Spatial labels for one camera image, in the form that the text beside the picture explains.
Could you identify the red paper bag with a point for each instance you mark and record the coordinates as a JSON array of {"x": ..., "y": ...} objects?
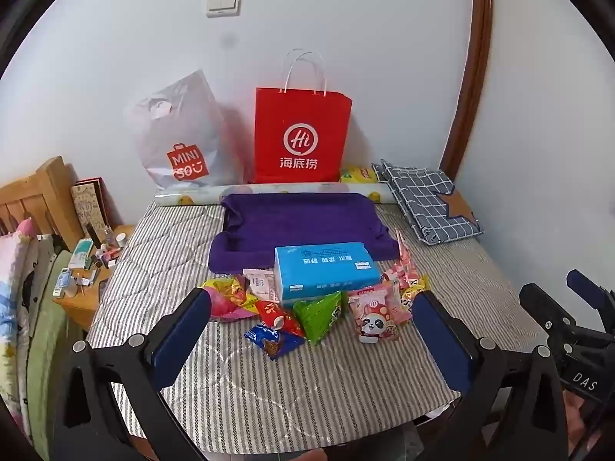
[{"x": 302, "y": 115}]

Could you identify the wooden nightstand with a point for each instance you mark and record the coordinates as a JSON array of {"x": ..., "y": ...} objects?
[{"x": 81, "y": 307}]

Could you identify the red snack packet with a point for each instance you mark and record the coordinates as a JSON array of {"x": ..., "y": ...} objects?
[{"x": 276, "y": 314}]

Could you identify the pink panda snack packet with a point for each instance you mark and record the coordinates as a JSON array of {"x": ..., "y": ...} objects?
[{"x": 374, "y": 317}]

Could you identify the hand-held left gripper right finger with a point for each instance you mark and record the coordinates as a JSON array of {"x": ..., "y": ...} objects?
[{"x": 442, "y": 341}]

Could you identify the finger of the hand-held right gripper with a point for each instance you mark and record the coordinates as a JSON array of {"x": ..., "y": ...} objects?
[
  {"x": 547, "y": 314},
  {"x": 588, "y": 285}
]

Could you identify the fruit-print paper roll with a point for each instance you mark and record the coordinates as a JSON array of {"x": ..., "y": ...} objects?
[{"x": 192, "y": 196}]

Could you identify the white plastic shopping bag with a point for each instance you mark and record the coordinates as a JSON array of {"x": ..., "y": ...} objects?
[{"x": 187, "y": 120}]

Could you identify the teal white box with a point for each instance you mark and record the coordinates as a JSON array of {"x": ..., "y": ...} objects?
[{"x": 80, "y": 253}]

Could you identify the white pink snack packet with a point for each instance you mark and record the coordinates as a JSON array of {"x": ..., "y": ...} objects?
[{"x": 259, "y": 283}]

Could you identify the white light switch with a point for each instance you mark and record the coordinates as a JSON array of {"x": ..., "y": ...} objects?
[{"x": 223, "y": 2}]

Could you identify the blue snack packet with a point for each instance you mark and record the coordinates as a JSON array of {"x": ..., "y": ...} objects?
[{"x": 274, "y": 341}]

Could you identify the patterned gift box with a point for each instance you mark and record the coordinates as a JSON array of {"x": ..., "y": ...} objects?
[{"x": 89, "y": 211}]

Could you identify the wooden headboard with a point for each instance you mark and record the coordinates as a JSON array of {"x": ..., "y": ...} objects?
[{"x": 43, "y": 187}]

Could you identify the blue tissue pack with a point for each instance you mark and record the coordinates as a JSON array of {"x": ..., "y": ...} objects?
[{"x": 326, "y": 269}]

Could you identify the floral pillow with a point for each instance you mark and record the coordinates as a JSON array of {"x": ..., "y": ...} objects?
[{"x": 14, "y": 297}]

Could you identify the small white jar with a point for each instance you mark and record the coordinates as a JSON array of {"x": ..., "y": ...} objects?
[{"x": 121, "y": 238}]

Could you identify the small pink snack packet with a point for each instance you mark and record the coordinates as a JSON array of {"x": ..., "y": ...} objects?
[{"x": 391, "y": 276}]

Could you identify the pink yellow snack packet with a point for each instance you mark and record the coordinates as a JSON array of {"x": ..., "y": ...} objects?
[{"x": 230, "y": 297}]

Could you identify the yellow chips bag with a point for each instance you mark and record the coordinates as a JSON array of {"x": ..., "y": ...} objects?
[{"x": 358, "y": 174}]

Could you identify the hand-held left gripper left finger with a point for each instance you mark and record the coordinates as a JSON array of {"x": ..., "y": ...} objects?
[{"x": 185, "y": 329}]

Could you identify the grey checked cloth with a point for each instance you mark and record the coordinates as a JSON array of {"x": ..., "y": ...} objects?
[{"x": 423, "y": 201}]

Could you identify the brown wooden door frame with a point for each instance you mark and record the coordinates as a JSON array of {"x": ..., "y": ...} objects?
[{"x": 473, "y": 57}]

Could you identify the person's right hand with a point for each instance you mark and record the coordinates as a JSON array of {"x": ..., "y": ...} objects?
[{"x": 572, "y": 413}]

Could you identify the long pink stick packet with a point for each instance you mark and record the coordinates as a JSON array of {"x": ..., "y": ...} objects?
[{"x": 403, "y": 257}]

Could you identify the green triangular snack packet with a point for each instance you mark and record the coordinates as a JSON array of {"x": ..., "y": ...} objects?
[{"x": 317, "y": 317}]

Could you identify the purple towel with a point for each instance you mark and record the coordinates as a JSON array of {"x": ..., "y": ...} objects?
[{"x": 298, "y": 221}]

